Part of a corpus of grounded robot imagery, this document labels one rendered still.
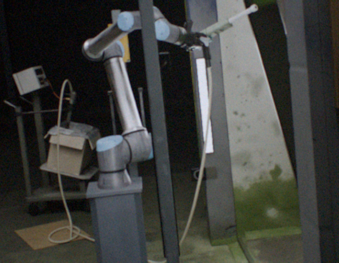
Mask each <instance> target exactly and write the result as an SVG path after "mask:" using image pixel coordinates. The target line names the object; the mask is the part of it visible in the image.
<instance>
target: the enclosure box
mask: <svg viewBox="0 0 339 263"><path fill-rule="evenodd" d="M243 3H244V6H245V9H249V8H251V6H253V5H256V6H257V7H258V10H256V11H255V12H251V13H249V14H247V17H248V20H249V23H250V26H251V30H252V34H253V37H254V39H255V43H256V47H257V50H258V54H259V58H260V62H261V65H262V69H263V72H264V76H265V80H266V83H267V86H268V90H269V92H270V96H271V99H272V103H273V106H274V109H275V113H276V117H277V119H278V123H279V126H280V130H281V133H282V137H283V140H284V144H285V146H286V150H287V154H288V158H289V162H290V166H291V169H292V173H293V176H294V178H295V182H296V186H297V189H298V181H297V167H296V153H295V138H294V131H293V117H292V102H291V88H290V74H289V69H290V63H289V60H288V52H287V31H286V17H285V3H284V0H243Z"/></svg>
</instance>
